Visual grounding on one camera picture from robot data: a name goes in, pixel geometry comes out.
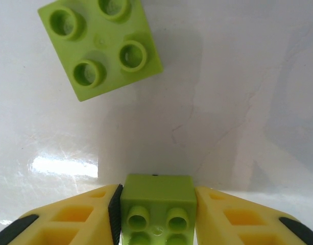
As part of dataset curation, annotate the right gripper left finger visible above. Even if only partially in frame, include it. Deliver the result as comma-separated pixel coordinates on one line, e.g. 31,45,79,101
0,183,124,245

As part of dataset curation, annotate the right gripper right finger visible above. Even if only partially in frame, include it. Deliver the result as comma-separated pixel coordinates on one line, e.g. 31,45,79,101
193,185,313,245

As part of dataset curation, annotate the green square lego brick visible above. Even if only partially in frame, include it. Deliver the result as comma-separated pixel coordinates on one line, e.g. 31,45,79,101
37,0,164,103
119,174,199,245

